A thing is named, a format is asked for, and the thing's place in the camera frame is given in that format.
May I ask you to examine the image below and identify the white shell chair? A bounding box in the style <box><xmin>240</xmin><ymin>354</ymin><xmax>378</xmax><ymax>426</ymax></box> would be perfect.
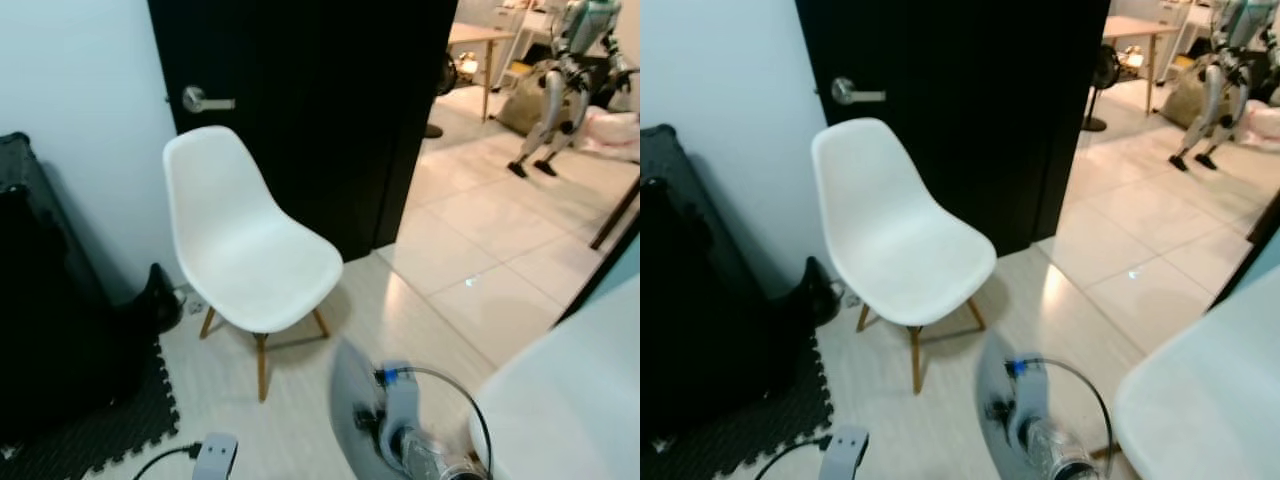
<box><xmin>163</xmin><ymin>125</ymin><xmax>345</xmax><ymax>404</ymax></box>
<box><xmin>1112</xmin><ymin>290</ymin><xmax>1280</xmax><ymax>480</ymax></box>
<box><xmin>811</xmin><ymin>117</ymin><xmax>999</xmax><ymax>397</ymax></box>
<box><xmin>469</xmin><ymin>274</ymin><xmax>641</xmax><ymax>480</ymax></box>

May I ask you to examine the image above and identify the small black bag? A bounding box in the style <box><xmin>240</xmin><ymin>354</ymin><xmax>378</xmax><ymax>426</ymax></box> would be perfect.
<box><xmin>139</xmin><ymin>262</ymin><xmax>187</xmax><ymax>335</ymax></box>
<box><xmin>794</xmin><ymin>256</ymin><xmax>842</xmax><ymax>327</ymax></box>

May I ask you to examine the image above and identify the black foam floor mat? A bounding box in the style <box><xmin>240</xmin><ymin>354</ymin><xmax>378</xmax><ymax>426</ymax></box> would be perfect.
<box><xmin>640</xmin><ymin>334</ymin><xmax>835</xmax><ymax>480</ymax></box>
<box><xmin>0</xmin><ymin>338</ymin><xmax>182</xmax><ymax>480</ymax></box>

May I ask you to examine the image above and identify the black door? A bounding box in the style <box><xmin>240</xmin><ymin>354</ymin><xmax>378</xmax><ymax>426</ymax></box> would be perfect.
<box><xmin>794</xmin><ymin>0</ymin><xmax>1114</xmax><ymax>259</ymax></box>
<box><xmin>147</xmin><ymin>0</ymin><xmax>460</xmax><ymax>264</ymax></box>

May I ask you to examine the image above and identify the black suitcase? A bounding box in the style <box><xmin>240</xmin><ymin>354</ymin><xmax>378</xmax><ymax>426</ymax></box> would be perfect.
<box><xmin>0</xmin><ymin>130</ymin><xmax>153</xmax><ymax>443</ymax></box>
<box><xmin>640</xmin><ymin>124</ymin><xmax>813</xmax><ymax>443</ymax></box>

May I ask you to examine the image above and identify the dark slanted pole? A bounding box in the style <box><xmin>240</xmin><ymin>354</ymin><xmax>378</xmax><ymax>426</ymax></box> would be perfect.
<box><xmin>589</xmin><ymin>179</ymin><xmax>641</xmax><ymax>252</ymax></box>

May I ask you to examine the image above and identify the black standing fan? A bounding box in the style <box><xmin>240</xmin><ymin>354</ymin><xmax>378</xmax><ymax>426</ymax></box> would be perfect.
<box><xmin>1082</xmin><ymin>44</ymin><xmax>1124</xmax><ymax>134</ymax></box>
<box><xmin>424</xmin><ymin>51</ymin><xmax>460</xmax><ymax>140</ymax></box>

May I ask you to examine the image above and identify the brown sack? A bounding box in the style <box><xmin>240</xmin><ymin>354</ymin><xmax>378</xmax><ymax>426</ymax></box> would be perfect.
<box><xmin>496</xmin><ymin>62</ymin><xmax>562</xmax><ymax>137</ymax></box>
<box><xmin>1159</xmin><ymin>60</ymin><xmax>1217</xmax><ymax>130</ymax></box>

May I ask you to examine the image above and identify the pink plastic bag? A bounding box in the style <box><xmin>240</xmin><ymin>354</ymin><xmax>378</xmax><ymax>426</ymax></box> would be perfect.
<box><xmin>1240</xmin><ymin>100</ymin><xmax>1280</xmax><ymax>152</ymax></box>
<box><xmin>584</xmin><ymin>108</ymin><xmax>641</xmax><ymax>162</ymax></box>

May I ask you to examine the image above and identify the light wooden table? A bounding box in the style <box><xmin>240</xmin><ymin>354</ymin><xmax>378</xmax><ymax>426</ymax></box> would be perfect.
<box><xmin>447</xmin><ymin>21</ymin><xmax>517</xmax><ymax>124</ymax></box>
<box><xmin>1102</xmin><ymin>14</ymin><xmax>1182</xmax><ymax>117</ymax></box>

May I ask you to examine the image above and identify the silver humanoid robot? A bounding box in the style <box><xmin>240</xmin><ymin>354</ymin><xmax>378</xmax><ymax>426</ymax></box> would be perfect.
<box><xmin>507</xmin><ymin>0</ymin><xmax>637</xmax><ymax>180</ymax></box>
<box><xmin>1167</xmin><ymin>0</ymin><xmax>1280</xmax><ymax>174</ymax></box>

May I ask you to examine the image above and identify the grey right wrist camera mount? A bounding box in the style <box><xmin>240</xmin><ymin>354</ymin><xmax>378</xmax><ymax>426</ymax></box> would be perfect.
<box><xmin>378</xmin><ymin>361</ymin><xmax>427</xmax><ymax>442</ymax></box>
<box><xmin>1007</xmin><ymin>354</ymin><xmax>1052</xmax><ymax>427</ymax></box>

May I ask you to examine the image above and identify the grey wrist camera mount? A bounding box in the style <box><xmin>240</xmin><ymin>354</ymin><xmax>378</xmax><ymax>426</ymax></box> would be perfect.
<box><xmin>821</xmin><ymin>424</ymin><xmax>870</xmax><ymax>480</ymax></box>
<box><xmin>1007</xmin><ymin>354</ymin><xmax>1052</xmax><ymax>427</ymax></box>
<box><xmin>192</xmin><ymin>432</ymin><xmax>240</xmax><ymax>480</ymax></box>
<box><xmin>378</xmin><ymin>361</ymin><xmax>427</xmax><ymax>442</ymax></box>

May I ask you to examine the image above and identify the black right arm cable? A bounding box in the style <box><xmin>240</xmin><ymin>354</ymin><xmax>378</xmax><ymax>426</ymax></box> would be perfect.
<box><xmin>384</xmin><ymin>364</ymin><xmax>494</xmax><ymax>473</ymax></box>
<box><xmin>1014</xmin><ymin>356</ymin><xmax>1115</xmax><ymax>473</ymax></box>

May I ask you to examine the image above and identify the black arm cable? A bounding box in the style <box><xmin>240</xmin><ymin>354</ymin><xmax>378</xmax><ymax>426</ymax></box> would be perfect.
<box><xmin>1014</xmin><ymin>356</ymin><xmax>1115</xmax><ymax>473</ymax></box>
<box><xmin>131</xmin><ymin>443</ymin><xmax>207</xmax><ymax>480</ymax></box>
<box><xmin>384</xmin><ymin>364</ymin><xmax>494</xmax><ymax>473</ymax></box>
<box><xmin>754</xmin><ymin>434</ymin><xmax>833</xmax><ymax>480</ymax></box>

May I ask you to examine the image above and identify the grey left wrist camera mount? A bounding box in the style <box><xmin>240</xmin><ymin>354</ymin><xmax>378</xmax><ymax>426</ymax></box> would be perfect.
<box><xmin>821</xmin><ymin>424</ymin><xmax>870</xmax><ymax>480</ymax></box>
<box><xmin>192</xmin><ymin>432</ymin><xmax>240</xmax><ymax>480</ymax></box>

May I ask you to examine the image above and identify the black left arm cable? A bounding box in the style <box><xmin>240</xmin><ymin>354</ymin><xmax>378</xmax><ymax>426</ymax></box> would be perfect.
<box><xmin>754</xmin><ymin>434</ymin><xmax>833</xmax><ymax>480</ymax></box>
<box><xmin>131</xmin><ymin>443</ymin><xmax>207</xmax><ymax>480</ymax></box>

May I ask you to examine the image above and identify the black door frame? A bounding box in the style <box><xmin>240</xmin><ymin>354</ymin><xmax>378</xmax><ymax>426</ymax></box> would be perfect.
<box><xmin>553</xmin><ymin>222</ymin><xmax>641</xmax><ymax>327</ymax></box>
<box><xmin>1207</xmin><ymin>214</ymin><xmax>1280</xmax><ymax>312</ymax></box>

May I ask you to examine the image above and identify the silver door handle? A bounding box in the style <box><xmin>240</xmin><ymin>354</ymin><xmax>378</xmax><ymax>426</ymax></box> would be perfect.
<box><xmin>830</xmin><ymin>77</ymin><xmax>888</xmax><ymax>107</ymax></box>
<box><xmin>181</xmin><ymin>85</ymin><xmax>237</xmax><ymax>115</ymax></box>

